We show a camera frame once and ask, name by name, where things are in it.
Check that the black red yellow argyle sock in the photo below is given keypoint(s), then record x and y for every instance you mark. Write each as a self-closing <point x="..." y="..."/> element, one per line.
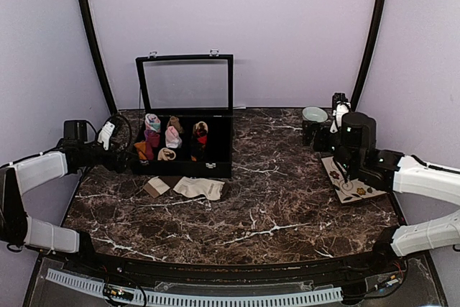
<point x="197" y="150"/>

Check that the white brown striped sock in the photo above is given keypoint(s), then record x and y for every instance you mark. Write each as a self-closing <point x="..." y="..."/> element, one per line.
<point x="212" y="190"/>

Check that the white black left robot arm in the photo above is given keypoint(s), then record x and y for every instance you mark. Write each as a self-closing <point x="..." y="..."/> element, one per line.
<point x="80" y="148"/>

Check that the white slotted cable duct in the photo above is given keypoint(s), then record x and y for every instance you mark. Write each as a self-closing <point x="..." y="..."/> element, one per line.
<point x="174" y="295"/>

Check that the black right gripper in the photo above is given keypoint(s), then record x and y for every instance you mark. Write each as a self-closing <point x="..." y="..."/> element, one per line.
<point x="310" y="134"/>

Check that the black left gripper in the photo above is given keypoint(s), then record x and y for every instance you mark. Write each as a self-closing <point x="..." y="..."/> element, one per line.
<point x="119" y="167"/>

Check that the floral patterned coaster tile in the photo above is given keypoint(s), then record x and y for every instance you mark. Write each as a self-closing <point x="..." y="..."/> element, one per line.
<point x="348" y="191"/>

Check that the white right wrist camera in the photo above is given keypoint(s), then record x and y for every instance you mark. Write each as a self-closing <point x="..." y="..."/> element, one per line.
<point x="340" y="107"/>

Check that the black frame post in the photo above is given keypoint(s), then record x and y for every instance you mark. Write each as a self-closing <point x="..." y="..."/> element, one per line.
<point x="85" y="12"/>
<point x="374" y="28"/>

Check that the magenta rolled sock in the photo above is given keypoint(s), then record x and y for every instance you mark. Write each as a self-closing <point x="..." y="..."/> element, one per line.
<point x="152" y="138"/>

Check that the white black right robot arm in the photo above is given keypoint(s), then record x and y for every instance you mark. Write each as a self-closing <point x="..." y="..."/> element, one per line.
<point x="351" y="138"/>

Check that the black left frame post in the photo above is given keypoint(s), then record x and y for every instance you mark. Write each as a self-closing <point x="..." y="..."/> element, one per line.
<point x="85" y="12"/>

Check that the black glass-lid sock box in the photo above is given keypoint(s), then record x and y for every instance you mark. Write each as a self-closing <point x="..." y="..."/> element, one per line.
<point x="193" y="88"/>

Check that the black right frame post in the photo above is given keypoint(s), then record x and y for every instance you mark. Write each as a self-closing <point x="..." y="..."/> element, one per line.
<point x="374" y="28"/>

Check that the black table edge rail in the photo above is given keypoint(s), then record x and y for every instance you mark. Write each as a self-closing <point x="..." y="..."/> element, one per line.
<point x="353" y="271"/>

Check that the beige rolled sock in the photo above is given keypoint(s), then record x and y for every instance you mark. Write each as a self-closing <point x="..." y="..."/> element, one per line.
<point x="166" y="154"/>

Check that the pale green ceramic bowl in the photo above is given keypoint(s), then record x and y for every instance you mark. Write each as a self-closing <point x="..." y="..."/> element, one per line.
<point x="314" y="114"/>

